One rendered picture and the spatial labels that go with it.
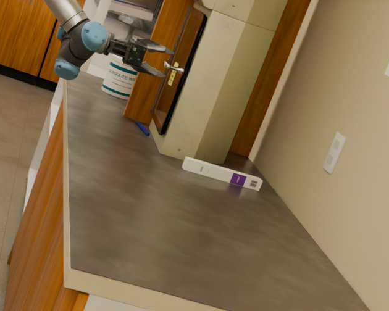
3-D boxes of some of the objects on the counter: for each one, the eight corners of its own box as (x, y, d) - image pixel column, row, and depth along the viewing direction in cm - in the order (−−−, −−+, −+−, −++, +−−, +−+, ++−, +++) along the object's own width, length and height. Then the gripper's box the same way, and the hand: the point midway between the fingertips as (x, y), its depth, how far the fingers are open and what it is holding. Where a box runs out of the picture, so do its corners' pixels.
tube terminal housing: (213, 149, 279) (294, -59, 263) (232, 176, 248) (325, -57, 232) (148, 127, 273) (226, -87, 256) (159, 153, 242) (249, -88, 226)
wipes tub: (130, 95, 319) (142, 62, 315) (133, 102, 306) (146, 67, 303) (100, 86, 315) (112, 51, 312) (101, 92, 303) (113, 56, 300)
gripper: (100, 66, 235) (165, 87, 241) (115, 25, 233) (180, 49, 238) (99, 61, 243) (162, 82, 249) (113, 22, 241) (176, 44, 246)
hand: (166, 63), depth 246 cm, fingers open, 6 cm apart
